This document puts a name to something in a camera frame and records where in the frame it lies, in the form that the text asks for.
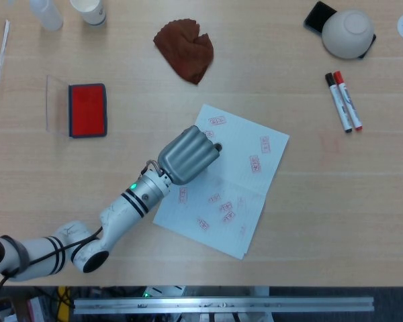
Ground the clear squeeze bottle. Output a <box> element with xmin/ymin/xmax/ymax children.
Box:
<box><xmin>29</xmin><ymin>0</ymin><xmax>64</xmax><ymax>32</ymax></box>

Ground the white stamped paper sheet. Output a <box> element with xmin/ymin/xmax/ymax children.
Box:
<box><xmin>152</xmin><ymin>103</ymin><xmax>291</xmax><ymax>260</ymax></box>

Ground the brown cloth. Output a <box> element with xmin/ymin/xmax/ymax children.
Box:
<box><xmin>152</xmin><ymin>19</ymin><xmax>215</xmax><ymax>85</ymax></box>

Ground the red ink pad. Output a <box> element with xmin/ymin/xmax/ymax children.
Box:
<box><xmin>68</xmin><ymin>83</ymin><xmax>107</xmax><ymax>139</ymax></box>

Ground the red capped whiteboard marker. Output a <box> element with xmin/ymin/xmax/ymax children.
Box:
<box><xmin>332</xmin><ymin>70</ymin><xmax>363</xmax><ymax>131</ymax></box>

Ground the white box with green light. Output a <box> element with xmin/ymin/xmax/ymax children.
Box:
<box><xmin>143</xmin><ymin>285</ymin><xmax>186</xmax><ymax>299</ymax></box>

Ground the black flat phone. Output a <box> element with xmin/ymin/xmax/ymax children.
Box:
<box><xmin>303</xmin><ymin>1</ymin><xmax>377</xmax><ymax>60</ymax></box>

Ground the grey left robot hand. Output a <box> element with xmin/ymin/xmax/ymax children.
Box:
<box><xmin>157</xmin><ymin>125</ymin><xmax>223</xmax><ymax>185</ymax></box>

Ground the black capped whiteboard marker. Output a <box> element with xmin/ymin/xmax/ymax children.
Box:
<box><xmin>324</xmin><ymin>72</ymin><xmax>353</xmax><ymax>134</ymax></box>

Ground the beige upturned bowl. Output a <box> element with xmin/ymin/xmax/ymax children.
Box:
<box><xmin>322</xmin><ymin>9</ymin><xmax>375</xmax><ymax>60</ymax></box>

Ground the white paper cup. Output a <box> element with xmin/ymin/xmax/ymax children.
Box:
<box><xmin>69</xmin><ymin>0</ymin><xmax>107</xmax><ymax>27</ymax></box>

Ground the aluminium rail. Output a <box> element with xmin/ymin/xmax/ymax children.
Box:
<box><xmin>73</xmin><ymin>296</ymin><xmax>375</xmax><ymax>315</ymax></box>

